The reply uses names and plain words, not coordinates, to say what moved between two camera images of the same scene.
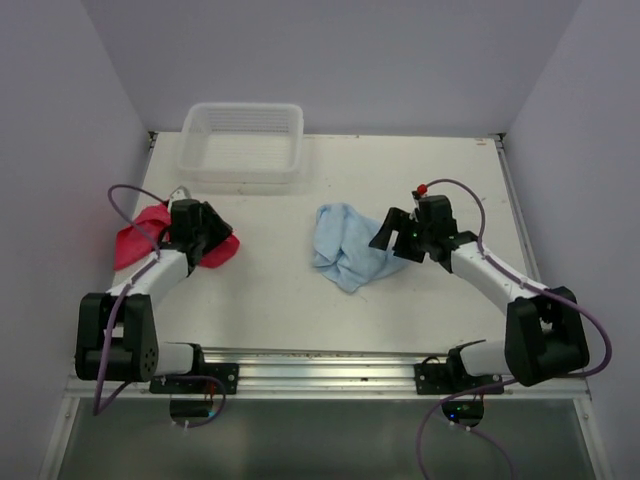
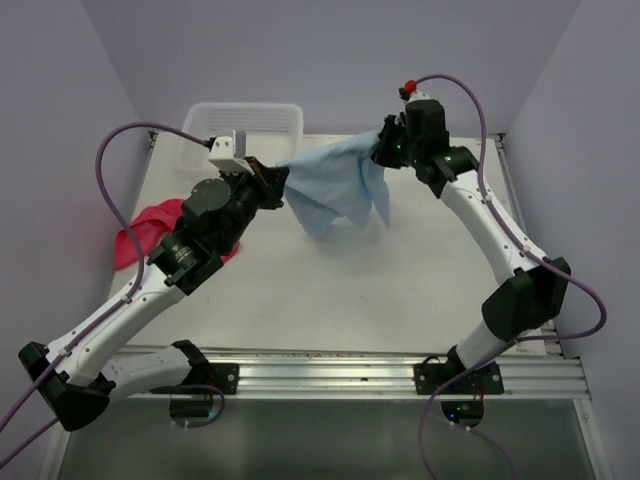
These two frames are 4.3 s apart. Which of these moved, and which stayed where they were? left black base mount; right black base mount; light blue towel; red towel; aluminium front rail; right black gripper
Moved: right black gripper; light blue towel
Stayed: left black base mount; right black base mount; aluminium front rail; red towel
